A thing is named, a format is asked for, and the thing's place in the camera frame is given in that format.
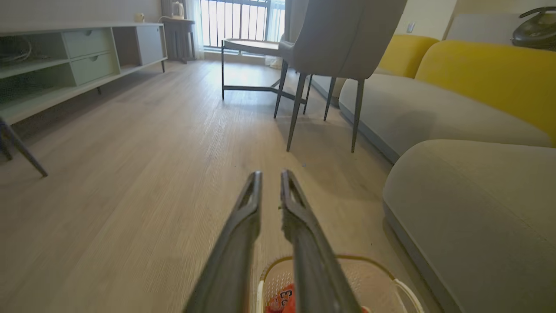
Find round coffee table dark frame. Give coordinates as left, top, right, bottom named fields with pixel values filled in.
left=221, top=38, right=307, bottom=105

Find long grey sofa seat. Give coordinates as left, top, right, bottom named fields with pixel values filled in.
left=312, top=73, right=553, bottom=165

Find yellow sofa back cushion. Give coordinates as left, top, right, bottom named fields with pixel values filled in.
left=415, top=40, right=556, bottom=147
left=377, top=34, right=440, bottom=79

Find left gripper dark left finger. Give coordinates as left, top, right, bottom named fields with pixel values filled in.
left=185, top=171, right=263, bottom=313

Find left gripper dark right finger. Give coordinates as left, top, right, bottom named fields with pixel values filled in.
left=280, top=170, right=363, bottom=313

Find grey upholstered chair dark legs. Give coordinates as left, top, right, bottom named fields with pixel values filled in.
left=273, top=0, right=409, bottom=153

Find dark small side table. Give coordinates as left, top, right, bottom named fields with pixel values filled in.
left=161, top=17, right=196, bottom=64

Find pale green TV cabinet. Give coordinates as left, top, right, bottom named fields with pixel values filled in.
left=0, top=23, right=168, bottom=127

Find red jersey garment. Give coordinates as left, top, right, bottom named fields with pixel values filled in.
left=265, top=283, right=371, bottom=313

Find black round device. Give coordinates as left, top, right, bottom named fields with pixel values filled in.
left=511, top=6, right=556, bottom=51

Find dark slanted furniture leg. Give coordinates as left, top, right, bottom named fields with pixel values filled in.
left=0, top=117, right=49, bottom=178

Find white laundry basket brown rim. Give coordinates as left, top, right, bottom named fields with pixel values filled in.
left=256, top=255, right=425, bottom=313

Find black window railing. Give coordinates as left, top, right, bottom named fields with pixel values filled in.
left=200, top=0, right=286, bottom=49

